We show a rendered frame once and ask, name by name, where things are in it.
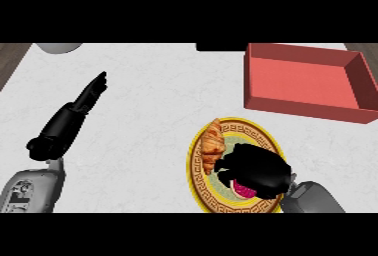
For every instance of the pale grey round object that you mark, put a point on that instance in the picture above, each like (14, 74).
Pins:
(59, 47)

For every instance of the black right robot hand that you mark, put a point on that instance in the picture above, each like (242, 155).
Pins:
(259, 168)

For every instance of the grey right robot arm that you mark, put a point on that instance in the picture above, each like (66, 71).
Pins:
(311, 198)

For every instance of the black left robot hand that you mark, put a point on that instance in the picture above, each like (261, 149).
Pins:
(64, 128)

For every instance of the black flat object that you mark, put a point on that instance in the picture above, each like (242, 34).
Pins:
(221, 46)

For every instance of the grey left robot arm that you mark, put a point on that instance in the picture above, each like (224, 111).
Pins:
(32, 191)

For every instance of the red cardboard box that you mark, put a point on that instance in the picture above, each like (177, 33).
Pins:
(308, 81)

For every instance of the golden brown croissant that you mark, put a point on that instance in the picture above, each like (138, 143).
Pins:
(214, 146)

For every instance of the pink cupcake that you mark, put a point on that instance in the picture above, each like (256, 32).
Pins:
(243, 190)

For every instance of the yellow patterned plate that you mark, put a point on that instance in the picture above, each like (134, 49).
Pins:
(217, 193)

